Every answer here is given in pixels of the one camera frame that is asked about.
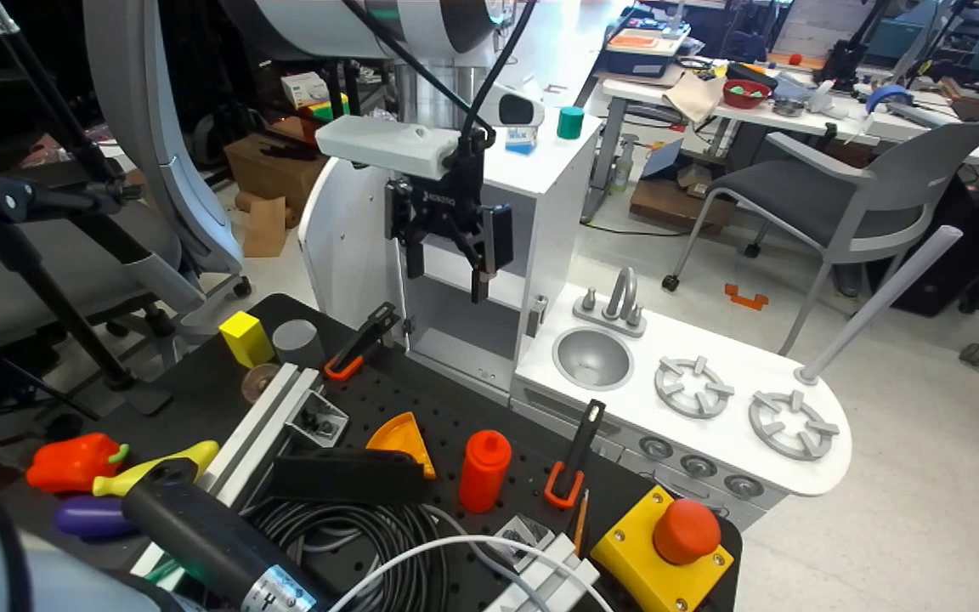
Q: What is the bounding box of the toy sink faucet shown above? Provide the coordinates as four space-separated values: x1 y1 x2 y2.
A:
570 268 646 336

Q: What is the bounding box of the grey plastic office chair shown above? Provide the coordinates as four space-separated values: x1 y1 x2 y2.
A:
664 123 979 352

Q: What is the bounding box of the yellow plastic block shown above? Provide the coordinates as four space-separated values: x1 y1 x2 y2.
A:
216 310 272 368

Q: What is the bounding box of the black orange clamp left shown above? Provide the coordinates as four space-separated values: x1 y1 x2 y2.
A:
324 302 399 383

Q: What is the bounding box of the black orange clamp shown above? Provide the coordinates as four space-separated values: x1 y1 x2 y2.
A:
543 399 604 511
324 302 399 383

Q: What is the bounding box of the small green cup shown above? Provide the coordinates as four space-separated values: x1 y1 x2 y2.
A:
557 104 585 140

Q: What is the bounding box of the toy stove burner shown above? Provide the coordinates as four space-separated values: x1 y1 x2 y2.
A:
651 357 733 419
747 390 838 462

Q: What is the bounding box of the red bowl on desk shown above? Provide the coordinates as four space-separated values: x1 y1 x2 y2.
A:
725 77 776 110

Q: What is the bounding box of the grey cylinder block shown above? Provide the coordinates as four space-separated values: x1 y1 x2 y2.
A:
272 319 324 365

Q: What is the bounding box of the right toy stove burner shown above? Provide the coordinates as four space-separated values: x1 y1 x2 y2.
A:
747 390 838 462

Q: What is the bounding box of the left toy stove burner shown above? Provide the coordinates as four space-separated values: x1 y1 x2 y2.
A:
651 357 733 419

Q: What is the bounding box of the black orange clamp right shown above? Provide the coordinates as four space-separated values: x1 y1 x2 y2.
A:
543 399 604 511

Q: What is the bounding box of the orange toy pepper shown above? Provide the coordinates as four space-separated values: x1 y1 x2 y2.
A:
23 431 130 493

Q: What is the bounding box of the cardboard box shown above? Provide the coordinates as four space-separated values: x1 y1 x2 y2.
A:
225 137 324 258

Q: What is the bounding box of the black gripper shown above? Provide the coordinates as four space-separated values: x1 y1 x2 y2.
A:
387 178 514 302

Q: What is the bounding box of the white work desk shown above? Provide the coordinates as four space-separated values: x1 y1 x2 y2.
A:
581 68 954 222

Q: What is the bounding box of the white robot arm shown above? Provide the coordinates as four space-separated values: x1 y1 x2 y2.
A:
83 0 514 293

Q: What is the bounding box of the coiled black cable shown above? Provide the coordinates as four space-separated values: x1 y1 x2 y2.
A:
241 497 459 612

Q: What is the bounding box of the white toy kitchen unit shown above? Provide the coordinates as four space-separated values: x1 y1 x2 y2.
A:
297 82 855 535

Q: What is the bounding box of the yellow red emergency stop button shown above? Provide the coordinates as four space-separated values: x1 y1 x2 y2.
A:
590 487 733 612

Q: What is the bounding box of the yellow toy banana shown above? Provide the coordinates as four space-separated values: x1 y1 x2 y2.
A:
87 437 220 499

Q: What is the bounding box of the orange plastic funnel wedge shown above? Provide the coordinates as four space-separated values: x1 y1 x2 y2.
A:
367 411 438 479

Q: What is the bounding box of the black tripod stand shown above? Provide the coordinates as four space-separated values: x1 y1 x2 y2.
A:
0 0 196 386

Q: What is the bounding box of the aluminium extrusion rail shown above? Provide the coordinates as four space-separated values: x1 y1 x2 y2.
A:
127 365 319 594

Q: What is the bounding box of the purple toy eggplant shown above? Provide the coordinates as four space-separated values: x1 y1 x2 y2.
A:
53 497 135 540

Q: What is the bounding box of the orange plastic cylinder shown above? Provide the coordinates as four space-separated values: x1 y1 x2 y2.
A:
455 429 514 512

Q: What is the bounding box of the white cable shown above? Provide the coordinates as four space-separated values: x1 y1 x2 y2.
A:
325 531 617 612

